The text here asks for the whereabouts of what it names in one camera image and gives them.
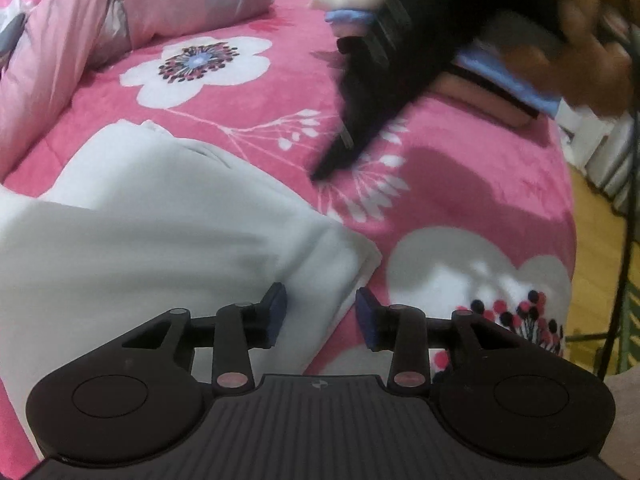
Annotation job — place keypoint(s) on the person's right hand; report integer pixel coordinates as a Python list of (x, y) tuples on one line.
[(595, 50)]

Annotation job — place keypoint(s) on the pink floral blanket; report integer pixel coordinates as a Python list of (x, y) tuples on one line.
[(450, 185)]

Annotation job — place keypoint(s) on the white furniture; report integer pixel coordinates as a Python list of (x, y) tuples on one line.
[(600, 160)]

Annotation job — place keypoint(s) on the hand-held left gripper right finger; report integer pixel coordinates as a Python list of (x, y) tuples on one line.
[(367, 320)]

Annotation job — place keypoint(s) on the green frame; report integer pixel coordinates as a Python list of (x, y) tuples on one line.
[(630, 325)]

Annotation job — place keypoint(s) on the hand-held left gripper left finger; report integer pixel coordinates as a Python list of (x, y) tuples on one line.
[(275, 315)]

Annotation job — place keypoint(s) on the pink and grey comforter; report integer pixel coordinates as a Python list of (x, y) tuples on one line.
[(75, 35)]

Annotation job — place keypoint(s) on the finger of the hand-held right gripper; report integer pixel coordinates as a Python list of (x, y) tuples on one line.
[(342, 152)]

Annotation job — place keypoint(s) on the white garment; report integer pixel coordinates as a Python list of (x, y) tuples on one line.
[(150, 235)]

